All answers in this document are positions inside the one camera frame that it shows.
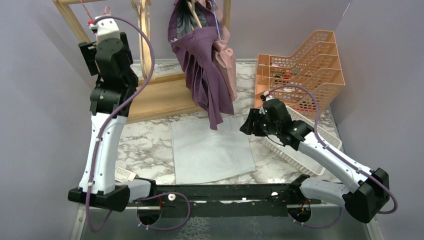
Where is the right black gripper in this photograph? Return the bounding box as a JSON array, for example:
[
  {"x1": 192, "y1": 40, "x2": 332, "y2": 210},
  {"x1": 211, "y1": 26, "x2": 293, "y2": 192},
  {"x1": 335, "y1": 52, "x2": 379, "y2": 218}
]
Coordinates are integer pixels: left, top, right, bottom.
[{"x1": 240, "y1": 108, "x2": 280, "y2": 137}]

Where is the white garment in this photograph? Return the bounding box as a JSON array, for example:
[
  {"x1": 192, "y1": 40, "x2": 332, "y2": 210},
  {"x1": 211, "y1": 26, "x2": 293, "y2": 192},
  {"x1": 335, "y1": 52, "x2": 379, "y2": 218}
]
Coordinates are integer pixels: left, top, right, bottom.
[{"x1": 171, "y1": 116, "x2": 256, "y2": 185}]

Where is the pink pleated skirt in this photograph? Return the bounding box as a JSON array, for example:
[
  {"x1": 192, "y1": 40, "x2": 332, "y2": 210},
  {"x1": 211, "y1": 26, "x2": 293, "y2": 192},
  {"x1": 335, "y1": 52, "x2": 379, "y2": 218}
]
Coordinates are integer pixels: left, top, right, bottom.
[{"x1": 206, "y1": 1, "x2": 237, "y2": 102}]

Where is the purple garment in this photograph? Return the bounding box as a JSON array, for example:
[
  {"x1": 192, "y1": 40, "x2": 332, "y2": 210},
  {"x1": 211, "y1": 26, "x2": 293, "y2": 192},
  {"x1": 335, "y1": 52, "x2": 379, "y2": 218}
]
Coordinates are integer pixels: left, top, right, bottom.
[{"x1": 167, "y1": 0, "x2": 234, "y2": 130}]

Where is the wooden hanger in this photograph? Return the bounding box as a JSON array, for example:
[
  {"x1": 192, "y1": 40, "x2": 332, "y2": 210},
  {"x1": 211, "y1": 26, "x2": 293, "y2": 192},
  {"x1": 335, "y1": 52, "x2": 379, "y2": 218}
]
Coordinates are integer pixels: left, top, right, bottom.
[
  {"x1": 131, "y1": 0, "x2": 152, "y2": 80},
  {"x1": 187, "y1": 0, "x2": 203, "y2": 28}
]

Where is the blue wire hanger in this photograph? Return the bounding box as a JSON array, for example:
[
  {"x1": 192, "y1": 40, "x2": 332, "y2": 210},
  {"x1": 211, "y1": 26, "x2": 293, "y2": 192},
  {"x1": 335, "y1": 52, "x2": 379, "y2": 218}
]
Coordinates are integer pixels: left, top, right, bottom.
[{"x1": 208, "y1": 0, "x2": 222, "y2": 41}]

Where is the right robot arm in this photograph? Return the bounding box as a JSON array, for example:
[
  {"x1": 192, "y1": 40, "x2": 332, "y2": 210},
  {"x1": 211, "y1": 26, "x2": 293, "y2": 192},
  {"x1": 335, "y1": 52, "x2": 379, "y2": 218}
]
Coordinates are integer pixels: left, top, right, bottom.
[{"x1": 239, "y1": 99, "x2": 390, "y2": 224}]

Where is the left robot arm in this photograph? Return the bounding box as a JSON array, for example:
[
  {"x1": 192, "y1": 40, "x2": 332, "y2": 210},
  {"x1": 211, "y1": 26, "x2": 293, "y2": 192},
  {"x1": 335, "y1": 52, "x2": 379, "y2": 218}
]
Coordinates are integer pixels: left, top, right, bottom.
[{"x1": 67, "y1": 36, "x2": 157, "y2": 212}]

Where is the white laundry basket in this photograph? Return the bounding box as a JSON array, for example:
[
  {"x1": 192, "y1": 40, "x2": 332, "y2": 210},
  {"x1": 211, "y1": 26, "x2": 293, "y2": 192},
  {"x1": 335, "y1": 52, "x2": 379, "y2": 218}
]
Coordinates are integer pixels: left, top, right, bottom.
[{"x1": 260, "y1": 105, "x2": 343, "y2": 177}]

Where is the orange plastic file organizer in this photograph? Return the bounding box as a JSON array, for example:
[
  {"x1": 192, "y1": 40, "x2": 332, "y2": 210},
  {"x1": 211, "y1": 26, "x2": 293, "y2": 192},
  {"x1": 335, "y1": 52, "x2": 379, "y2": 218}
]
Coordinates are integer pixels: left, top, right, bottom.
[{"x1": 254, "y1": 30, "x2": 346, "y2": 120}]

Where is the wooden clothes rack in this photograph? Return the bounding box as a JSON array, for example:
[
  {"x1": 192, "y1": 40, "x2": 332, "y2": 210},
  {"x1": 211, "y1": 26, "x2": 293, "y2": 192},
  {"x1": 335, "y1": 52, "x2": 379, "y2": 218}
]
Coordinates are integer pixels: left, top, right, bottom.
[{"x1": 52, "y1": 0, "x2": 232, "y2": 123}]

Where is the small white box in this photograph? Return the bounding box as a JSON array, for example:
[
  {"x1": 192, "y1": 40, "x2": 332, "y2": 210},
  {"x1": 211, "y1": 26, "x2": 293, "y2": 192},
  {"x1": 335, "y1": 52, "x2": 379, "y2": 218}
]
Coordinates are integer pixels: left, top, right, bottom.
[{"x1": 114, "y1": 166, "x2": 137, "y2": 183}]

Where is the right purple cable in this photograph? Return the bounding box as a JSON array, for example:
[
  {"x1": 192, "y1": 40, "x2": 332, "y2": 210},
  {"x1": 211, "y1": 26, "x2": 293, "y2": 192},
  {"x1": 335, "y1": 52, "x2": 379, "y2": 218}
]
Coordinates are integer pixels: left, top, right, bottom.
[{"x1": 264, "y1": 84, "x2": 399, "y2": 229}]

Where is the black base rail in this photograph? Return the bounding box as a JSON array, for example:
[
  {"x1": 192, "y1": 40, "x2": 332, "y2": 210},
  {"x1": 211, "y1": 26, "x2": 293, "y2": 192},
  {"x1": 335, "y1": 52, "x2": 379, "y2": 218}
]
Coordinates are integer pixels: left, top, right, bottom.
[{"x1": 130, "y1": 176, "x2": 320, "y2": 219}]

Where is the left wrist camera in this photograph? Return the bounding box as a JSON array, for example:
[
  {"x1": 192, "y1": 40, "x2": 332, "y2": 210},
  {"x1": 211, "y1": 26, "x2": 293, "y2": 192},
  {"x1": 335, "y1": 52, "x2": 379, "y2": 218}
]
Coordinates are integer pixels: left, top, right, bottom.
[{"x1": 88, "y1": 14, "x2": 120, "y2": 43}]

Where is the pink wire hanger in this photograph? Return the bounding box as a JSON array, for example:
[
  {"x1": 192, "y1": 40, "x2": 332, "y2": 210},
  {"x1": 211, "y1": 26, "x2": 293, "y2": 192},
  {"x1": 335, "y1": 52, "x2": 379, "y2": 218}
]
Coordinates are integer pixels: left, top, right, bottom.
[{"x1": 78, "y1": 0, "x2": 112, "y2": 42}]

